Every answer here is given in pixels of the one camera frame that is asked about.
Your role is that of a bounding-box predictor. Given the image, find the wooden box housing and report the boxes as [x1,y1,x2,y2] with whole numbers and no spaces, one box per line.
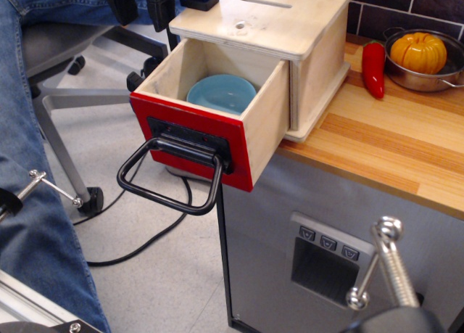
[170,0,351,142]

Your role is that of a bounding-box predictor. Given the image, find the red chili pepper toy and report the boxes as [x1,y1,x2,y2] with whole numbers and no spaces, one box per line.
[362,41,386,99]

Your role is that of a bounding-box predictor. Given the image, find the black robot gripper part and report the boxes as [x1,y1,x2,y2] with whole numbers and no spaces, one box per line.
[107,0,175,32]

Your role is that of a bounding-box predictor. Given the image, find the grey toy kitchen cabinet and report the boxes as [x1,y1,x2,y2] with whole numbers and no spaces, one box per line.
[218,155,463,332]

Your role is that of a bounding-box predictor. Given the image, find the stainless steel pot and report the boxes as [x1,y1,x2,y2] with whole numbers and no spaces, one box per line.
[383,27,463,92]

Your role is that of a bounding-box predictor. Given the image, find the grey office chair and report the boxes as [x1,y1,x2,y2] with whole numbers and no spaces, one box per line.
[22,23,168,217]

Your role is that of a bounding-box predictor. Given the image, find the light blue ceramic bowl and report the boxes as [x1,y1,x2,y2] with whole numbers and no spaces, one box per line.
[186,74,257,115]

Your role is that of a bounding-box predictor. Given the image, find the black metal drawer handle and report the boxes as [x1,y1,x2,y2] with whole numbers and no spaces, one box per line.
[114,137,222,216]

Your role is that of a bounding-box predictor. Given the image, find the person leg blue jeans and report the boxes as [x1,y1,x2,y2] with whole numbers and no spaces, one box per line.
[1,0,117,332]

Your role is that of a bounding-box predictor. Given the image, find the aluminium frame profile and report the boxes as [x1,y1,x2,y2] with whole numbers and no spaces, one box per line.
[1,271,98,333]

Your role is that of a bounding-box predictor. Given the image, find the orange pumpkin toy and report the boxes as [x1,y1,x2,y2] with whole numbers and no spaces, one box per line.
[389,32,447,75]

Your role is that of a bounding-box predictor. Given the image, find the wooden drawer red front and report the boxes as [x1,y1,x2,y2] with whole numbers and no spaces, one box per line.
[130,39,290,192]

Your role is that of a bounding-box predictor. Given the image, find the left metal clamp screw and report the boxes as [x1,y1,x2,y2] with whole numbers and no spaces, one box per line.
[0,169,84,223]

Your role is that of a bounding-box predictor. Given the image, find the right metal clamp screw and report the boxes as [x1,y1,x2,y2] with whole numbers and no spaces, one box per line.
[345,215,447,333]

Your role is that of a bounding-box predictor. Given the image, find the black floor cable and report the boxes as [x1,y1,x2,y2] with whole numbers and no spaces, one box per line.
[72,155,194,268]

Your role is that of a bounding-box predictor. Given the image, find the metal clamp screw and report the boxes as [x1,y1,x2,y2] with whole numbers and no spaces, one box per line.
[0,169,84,223]
[345,215,447,333]

